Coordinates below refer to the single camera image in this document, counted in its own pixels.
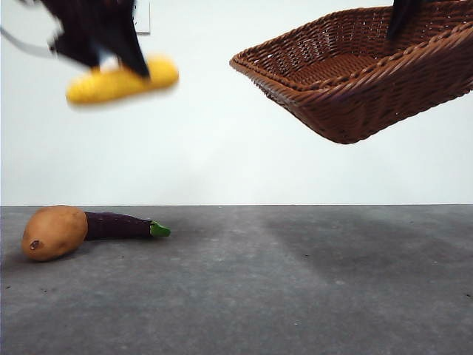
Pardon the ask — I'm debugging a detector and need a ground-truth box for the yellow corn cob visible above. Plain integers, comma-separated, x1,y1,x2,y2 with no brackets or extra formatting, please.
65,55,180,107

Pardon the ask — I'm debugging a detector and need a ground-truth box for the brown wicker basket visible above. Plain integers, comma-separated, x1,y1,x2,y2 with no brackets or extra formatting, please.
229,0,473,145

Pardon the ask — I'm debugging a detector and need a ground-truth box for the purple eggplant with green stem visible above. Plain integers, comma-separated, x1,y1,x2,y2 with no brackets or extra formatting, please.
84,212,171,241

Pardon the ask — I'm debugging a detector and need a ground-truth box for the brown potato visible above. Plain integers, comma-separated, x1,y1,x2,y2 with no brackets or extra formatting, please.
21,205,89,263

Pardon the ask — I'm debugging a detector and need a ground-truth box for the white wall socket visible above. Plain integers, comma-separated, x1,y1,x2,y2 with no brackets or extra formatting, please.
133,0,152,36

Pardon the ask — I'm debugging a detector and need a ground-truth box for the grey cable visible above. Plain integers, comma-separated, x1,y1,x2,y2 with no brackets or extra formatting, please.
0,25,56,57

